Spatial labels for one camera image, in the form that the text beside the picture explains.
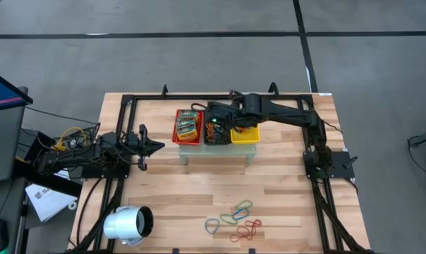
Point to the pale green metal riser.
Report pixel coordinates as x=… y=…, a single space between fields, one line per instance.
x=216 y=150

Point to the white paper booklet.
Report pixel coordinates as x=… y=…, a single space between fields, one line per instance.
x=47 y=204

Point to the light blue rubber band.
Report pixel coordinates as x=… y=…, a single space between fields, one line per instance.
x=206 y=225

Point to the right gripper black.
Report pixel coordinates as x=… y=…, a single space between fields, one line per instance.
x=221 y=114

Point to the white cylinder with black opening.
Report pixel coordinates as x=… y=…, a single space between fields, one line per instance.
x=123 y=225

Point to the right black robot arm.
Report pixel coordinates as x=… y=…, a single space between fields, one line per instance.
x=287 y=116

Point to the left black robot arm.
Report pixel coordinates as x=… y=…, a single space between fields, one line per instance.
x=72 y=157

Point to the monitor with blue screen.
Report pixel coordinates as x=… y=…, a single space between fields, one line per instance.
x=1 y=93

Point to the white tape roll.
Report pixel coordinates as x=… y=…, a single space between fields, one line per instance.
x=72 y=202

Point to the yellow plastic basket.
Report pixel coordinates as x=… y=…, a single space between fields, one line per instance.
x=244 y=139

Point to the red plastic basket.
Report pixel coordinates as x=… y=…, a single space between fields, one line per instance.
x=186 y=144

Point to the red rubber band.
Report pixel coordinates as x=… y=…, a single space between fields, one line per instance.
x=231 y=238
x=259 y=223

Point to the black stand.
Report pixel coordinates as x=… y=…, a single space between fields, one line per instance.
x=40 y=180

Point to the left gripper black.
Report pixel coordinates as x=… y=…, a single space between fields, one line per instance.
x=128 y=146

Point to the yellow rubber band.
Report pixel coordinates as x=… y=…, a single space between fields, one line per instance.
x=209 y=134

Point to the green rubber band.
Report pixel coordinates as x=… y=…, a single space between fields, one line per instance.
x=236 y=206
x=221 y=217

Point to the black plastic basket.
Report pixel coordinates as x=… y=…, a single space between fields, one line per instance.
x=206 y=143

